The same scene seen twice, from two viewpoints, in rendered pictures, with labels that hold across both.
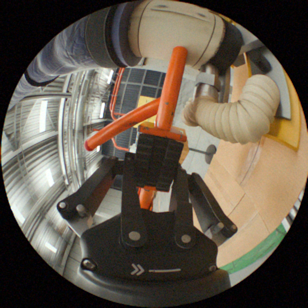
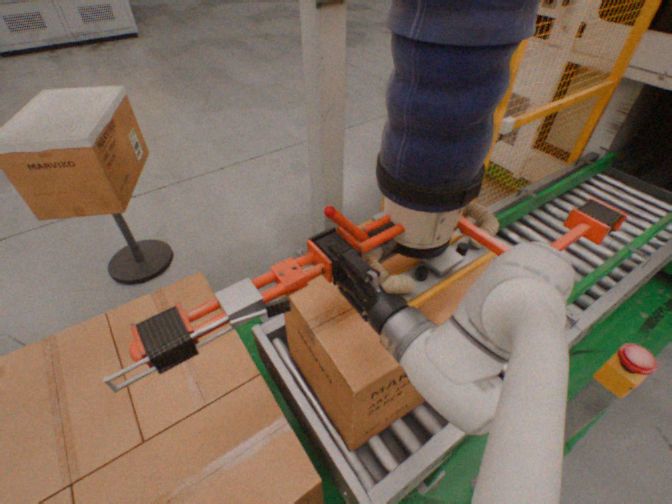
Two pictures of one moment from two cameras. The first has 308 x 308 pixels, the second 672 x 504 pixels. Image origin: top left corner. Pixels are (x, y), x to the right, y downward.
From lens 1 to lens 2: 0.71 m
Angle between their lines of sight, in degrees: 62
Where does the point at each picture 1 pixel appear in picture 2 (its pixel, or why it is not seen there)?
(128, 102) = not seen: outside the picture
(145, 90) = not seen: outside the picture
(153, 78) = not seen: outside the picture
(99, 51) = (405, 195)
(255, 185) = (335, 337)
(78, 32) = (435, 181)
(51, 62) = (424, 128)
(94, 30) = (427, 199)
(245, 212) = (235, 423)
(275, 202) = (359, 362)
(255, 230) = (260, 476)
